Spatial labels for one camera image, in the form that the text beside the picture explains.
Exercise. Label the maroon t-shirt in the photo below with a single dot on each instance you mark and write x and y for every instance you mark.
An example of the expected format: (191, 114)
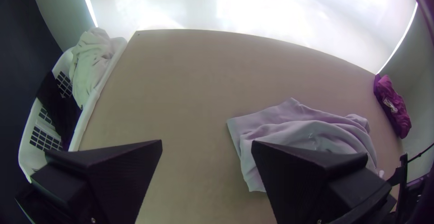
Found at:
(393, 108)

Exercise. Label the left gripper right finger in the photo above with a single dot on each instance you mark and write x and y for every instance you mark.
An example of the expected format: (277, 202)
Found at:
(305, 183)

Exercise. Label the white laundry basket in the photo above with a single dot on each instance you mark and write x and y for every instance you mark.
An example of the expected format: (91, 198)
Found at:
(32, 159)

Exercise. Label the cream garment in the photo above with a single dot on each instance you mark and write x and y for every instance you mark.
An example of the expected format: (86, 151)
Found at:
(88, 68)

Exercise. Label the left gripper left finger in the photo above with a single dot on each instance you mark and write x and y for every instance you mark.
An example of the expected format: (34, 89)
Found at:
(101, 180)

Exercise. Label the black garment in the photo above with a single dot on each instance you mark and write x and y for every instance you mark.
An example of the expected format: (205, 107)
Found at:
(57, 108)

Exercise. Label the grey t-shirt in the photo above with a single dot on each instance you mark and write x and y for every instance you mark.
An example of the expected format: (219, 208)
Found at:
(305, 125)

